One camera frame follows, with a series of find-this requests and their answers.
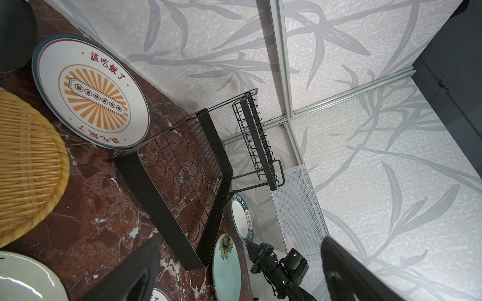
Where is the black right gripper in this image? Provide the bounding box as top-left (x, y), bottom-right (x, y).
top-left (246, 241), bottom-right (308, 300)

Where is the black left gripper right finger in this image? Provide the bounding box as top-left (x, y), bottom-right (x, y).
top-left (321, 237), bottom-right (403, 301)

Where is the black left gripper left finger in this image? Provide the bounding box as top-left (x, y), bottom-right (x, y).
top-left (80, 238), bottom-right (161, 300)

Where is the orange sunburst plate front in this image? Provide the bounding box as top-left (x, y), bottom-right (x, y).
top-left (150, 286), bottom-right (173, 301)

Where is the orange sunburst plate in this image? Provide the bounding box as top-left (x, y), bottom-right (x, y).
top-left (150, 286), bottom-right (173, 301)
top-left (32, 35), bottom-right (151, 150)

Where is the green rim lettered plate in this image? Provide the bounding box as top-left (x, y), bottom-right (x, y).
top-left (231, 194), bottom-right (254, 242)

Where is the mint green flower plate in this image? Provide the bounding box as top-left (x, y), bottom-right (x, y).
top-left (212, 233), bottom-right (242, 301)

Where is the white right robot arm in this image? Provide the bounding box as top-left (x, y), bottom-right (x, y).
top-left (245, 241), bottom-right (315, 300)

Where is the orange sunburst plate by rack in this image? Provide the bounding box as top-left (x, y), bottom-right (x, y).
top-left (32, 35), bottom-right (151, 150)

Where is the white plate black emblem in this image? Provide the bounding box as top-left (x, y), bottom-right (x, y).
top-left (1, 251), bottom-right (69, 300)

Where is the orange woven bamboo plate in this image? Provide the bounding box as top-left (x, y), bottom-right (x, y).
top-left (1, 89), bottom-right (70, 247)

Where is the black round plate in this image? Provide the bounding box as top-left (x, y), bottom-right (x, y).
top-left (1, 0), bottom-right (38, 72)

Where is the white mesh wall basket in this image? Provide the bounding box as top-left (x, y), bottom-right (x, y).
top-left (272, 164), bottom-right (330, 262)

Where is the black wire dish rack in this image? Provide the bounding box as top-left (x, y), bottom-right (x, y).
top-left (113, 88), bottom-right (286, 271)

